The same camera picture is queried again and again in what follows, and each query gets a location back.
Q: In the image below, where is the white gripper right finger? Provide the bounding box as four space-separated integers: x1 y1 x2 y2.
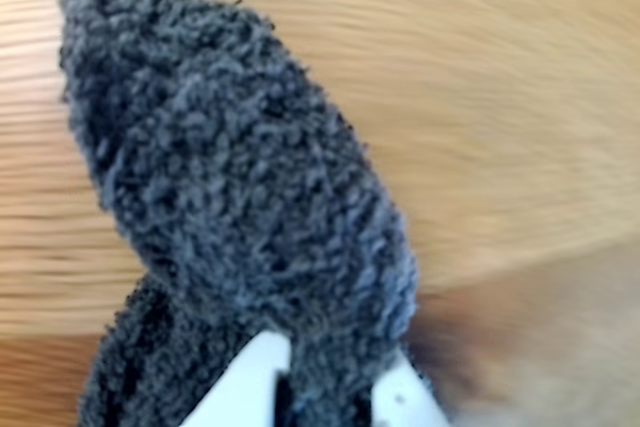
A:
368 360 452 427

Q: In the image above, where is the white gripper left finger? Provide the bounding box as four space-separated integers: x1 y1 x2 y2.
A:
178 330 292 427

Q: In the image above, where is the grey fluffy cloth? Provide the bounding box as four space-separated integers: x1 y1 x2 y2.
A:
57 0 422 427

